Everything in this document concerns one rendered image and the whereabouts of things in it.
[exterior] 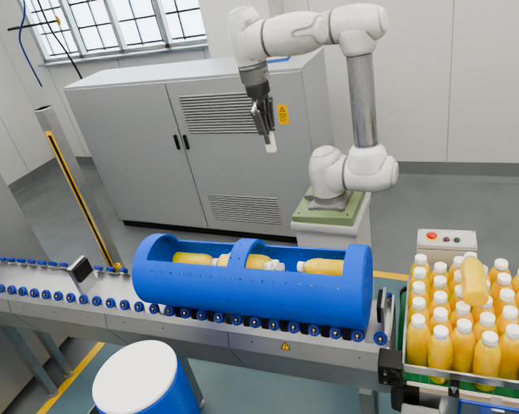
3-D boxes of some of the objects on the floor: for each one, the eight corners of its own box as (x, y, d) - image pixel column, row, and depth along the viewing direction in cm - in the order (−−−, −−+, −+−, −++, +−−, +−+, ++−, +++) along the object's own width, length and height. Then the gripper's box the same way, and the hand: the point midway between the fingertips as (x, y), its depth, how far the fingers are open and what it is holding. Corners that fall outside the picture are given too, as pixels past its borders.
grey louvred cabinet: (151, 200, 470) (102, 70, 396) (341, 213, 378) (323, 47, 304) (120, 228, 430) (59, 89, 356) (323, 250, 338) (299, 69, 264)
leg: (197, 398, 245) (165, 323, 213) (206, 400, 243) (175, 324, 211) (193, 407, 240) (159, 332, 208) (202, 410, 238) (169, 333, 206)
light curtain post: (156, 351, 282) (42, 106, 195) (163, 352, 279) (52, 105, 193) (151, 358, 277) (32, 111, 190) (159, 360, 275) (42, 110, 188)
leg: (53, 388, 271) (6, 320, 238) (61, 390, 268) (13, 321, 236) (48, 397, 266) (-3, 328, 234) (54, 398, 264) (5, 329, 232)
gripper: (257, 87, 123) (273, 160, 135) (275, 73, 133) (289, 143, 145) (235, 89, 127) (253, 161, 139) (254, 75, 137) (270, 143, 149)
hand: (269, 142), depth 140 cm, fingers closed
